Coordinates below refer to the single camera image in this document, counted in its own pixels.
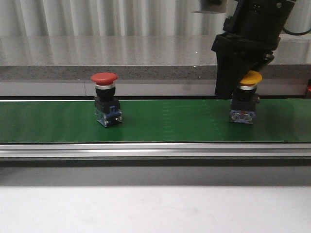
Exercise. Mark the grey speckled stone counter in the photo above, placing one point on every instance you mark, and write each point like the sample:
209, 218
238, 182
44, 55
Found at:
72, 58

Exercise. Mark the aluminium conveyor front rail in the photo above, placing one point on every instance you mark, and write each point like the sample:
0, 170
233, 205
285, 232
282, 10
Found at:
94, 151

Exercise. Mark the white corrugated curtain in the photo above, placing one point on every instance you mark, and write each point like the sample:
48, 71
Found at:
109, 18

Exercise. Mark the white conveyor back rail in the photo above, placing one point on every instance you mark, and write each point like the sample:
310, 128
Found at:
149, 88

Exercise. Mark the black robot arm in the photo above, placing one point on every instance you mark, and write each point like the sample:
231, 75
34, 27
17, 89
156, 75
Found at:
281, 8

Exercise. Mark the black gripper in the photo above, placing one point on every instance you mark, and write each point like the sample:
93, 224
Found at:
244, 38

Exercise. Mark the green conveyor belt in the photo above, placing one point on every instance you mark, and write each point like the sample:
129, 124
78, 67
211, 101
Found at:
277, 120

